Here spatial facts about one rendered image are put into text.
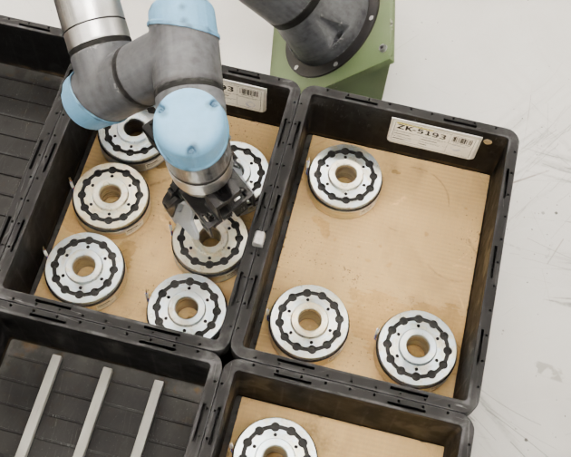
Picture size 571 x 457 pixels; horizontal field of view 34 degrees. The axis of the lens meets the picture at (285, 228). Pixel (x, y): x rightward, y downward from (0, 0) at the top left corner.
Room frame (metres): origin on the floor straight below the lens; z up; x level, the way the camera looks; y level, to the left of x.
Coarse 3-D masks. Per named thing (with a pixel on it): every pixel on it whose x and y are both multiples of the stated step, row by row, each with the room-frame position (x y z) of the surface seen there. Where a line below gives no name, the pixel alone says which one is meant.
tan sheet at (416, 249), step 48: (336, 144) 0.71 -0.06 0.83; (384, 192) 0.64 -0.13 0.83; (432, 192) 0.65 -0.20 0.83; (480, 192) 0.65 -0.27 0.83; (288, 240) 0.55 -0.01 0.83; (336, 240) 0.56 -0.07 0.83; (384, 240) 0.57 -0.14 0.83; (432, 240) 0.57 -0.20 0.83; (288, 288) 0.48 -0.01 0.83; (336, 288) 0.49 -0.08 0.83; (384, 288) 0.49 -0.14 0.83; (432, 288) 0.50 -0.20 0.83
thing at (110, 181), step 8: (96, 184) 0.59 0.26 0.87; (104, 184) 0.59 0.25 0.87; (112, 184) 0.60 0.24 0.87; (120, 184) 0.60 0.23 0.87; (96, 192) 0.58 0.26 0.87; (128, 192) 0.59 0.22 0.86; (96, 200) 0.57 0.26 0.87; (120, 200) 0.57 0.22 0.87; (104, 208) 0.56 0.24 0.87; (112, 208) 0.56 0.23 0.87; (120, 208) 0.56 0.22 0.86
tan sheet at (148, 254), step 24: (240, 120) 0.74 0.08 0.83; (96, 144) 0.68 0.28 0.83; (264, 144) 0.70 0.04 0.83; (72, 216) 0.56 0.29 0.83; (168, 216) 0.57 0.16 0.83; (240, 216) 0.58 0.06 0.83; (120, 240) 0.53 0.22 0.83; (144, 240) 0.53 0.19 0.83; (168, 240) 0.54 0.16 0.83; (216, 240) 0.54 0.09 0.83; (144, 264) 0.50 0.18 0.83; (168, 264) 0.50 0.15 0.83; (48, 288) 0.45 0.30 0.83; (144, 288) 0.46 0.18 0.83; (120, 312) 0.43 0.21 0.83; (144, 312) 0.43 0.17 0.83; (192, 312) 0.44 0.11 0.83
